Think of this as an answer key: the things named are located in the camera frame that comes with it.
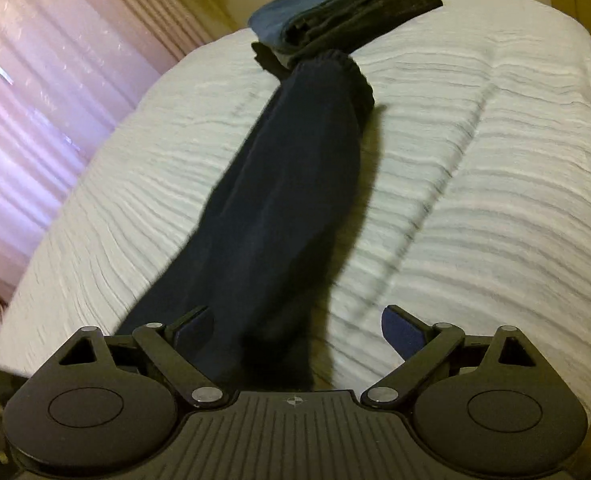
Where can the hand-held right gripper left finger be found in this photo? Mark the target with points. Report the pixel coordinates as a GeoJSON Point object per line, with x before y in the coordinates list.
{"type": "Point", "coordinates": [195, 330]}

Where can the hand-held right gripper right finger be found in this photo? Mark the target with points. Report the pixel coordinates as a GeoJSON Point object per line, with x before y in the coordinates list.
{"type": "Point", "coordinates": [400, 330]}

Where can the dark navy ribbed-cuff pants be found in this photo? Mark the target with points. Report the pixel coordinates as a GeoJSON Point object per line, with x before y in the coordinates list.
{"type": "Point", "coordinates": [275, 210]}

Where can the black sweater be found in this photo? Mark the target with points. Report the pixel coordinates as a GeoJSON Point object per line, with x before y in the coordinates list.
{"type": "Point", "coordinates": [365, 25]}

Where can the striped grey bed sheet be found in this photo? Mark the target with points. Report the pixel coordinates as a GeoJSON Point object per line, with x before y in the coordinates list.
{"type": "Point", "coordinates": [475, 185]}

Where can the pink curtain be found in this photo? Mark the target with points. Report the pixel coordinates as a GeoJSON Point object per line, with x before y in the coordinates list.
{"type": "Point", "coordinates": [50, 85]}

